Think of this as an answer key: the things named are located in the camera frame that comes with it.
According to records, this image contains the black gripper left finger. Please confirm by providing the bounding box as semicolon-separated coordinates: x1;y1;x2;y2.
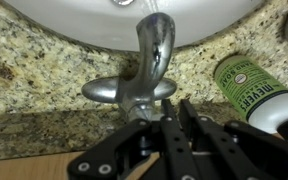
67;99;198;180

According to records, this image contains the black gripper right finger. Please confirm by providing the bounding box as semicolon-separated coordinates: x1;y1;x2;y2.
179;100;288;180

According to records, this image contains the green hand soap bottle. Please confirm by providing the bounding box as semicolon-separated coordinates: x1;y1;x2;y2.
214;55;288;141

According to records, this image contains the chrome sink faucet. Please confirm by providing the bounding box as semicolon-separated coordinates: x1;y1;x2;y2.
81;12;177;121

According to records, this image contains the white oval sink basin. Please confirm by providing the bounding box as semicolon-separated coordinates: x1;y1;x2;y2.
3;0;264;51

